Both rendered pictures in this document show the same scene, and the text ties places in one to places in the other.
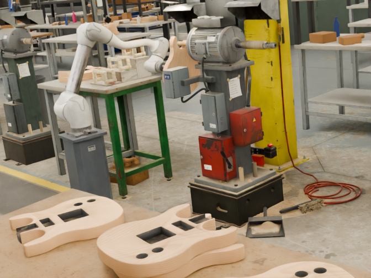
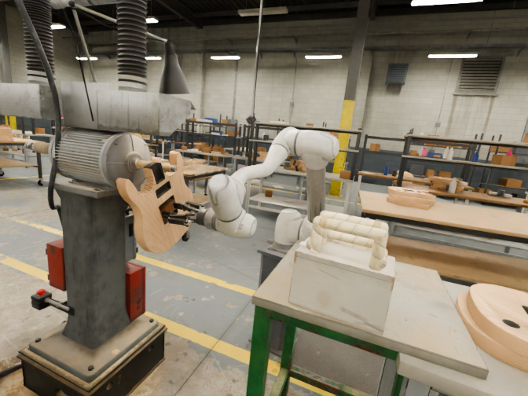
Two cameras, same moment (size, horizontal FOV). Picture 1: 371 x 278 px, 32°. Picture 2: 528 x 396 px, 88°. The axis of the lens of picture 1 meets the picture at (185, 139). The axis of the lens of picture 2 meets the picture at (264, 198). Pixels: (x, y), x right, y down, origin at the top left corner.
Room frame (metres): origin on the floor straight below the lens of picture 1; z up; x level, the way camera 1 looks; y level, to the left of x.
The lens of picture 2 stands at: (6.02, -0.23, 1.42)
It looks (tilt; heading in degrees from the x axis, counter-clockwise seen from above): 12 degrees down; 151
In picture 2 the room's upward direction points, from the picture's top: 6 degrees clockwise
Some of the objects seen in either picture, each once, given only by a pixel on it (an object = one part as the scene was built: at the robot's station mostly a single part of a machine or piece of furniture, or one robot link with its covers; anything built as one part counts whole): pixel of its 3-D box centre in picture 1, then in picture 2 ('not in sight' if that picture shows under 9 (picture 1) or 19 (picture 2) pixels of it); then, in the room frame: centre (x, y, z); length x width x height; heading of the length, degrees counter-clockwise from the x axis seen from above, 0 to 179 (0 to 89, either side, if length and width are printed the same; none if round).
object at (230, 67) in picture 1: (224, 64); (93, 185); (4.48, -0.33, 1.11); 0.36 x 0.24 x 0.04; 41
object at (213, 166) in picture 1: (216, 153); (122, 283); (4.38, -0.21, 0.49); 0.25 x 0.12 x 0.37; 41
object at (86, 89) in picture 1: (119, 123); (342, 366); (5.39, 0.56, 0.55); 0.62 x 0.58 x 0.76; 41
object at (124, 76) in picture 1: (120, 74); not in sight; (5.39, 0.49, 0.98); 0.27 x 0.16 x 0.09; 38
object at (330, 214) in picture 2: not in sight; (352, 221); (5.46, 0.39, 1.20); 0.20 x 0.03 x 0.03; 37
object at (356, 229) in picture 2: not in sight; (348, 228); (5.51, 0.33, 1.20); 0.20 x 0.03 x 0.03; 37
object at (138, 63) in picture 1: (134, 67); (341, 280); (5.48, 0.36, 1.02); 0.27 x 0.15 x 0.17; 38
